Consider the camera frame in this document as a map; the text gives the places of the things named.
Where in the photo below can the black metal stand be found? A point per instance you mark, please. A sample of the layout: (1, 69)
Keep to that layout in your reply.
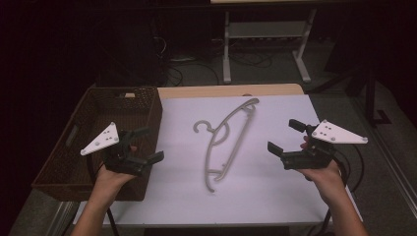
(370, 98)

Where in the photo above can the person's right hand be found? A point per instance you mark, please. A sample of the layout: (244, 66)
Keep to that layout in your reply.
(327, 180)

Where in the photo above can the white metal desk frame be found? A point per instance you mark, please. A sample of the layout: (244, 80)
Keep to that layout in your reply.
(226, 49)

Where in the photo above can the white label in basket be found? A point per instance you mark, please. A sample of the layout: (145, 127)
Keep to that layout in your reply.
(130, 95)

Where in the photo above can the metal floor rail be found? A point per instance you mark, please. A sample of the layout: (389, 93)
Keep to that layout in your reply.
(393, 167)

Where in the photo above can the person's left hand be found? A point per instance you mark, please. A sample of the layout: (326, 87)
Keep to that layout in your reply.
(111, 183)

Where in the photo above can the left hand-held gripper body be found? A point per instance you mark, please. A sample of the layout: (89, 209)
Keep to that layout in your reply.
(123, 160)

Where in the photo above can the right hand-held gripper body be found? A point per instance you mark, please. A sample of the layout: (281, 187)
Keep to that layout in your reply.
(311, 157)

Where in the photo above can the brown woven basket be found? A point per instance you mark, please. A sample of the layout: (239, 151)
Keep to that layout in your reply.
(65, 164)

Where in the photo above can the white table mat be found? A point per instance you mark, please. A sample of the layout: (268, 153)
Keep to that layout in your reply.
(268, 196)

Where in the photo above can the grey plastic clothes hanger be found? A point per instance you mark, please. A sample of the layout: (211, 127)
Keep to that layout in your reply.
(207, 170)

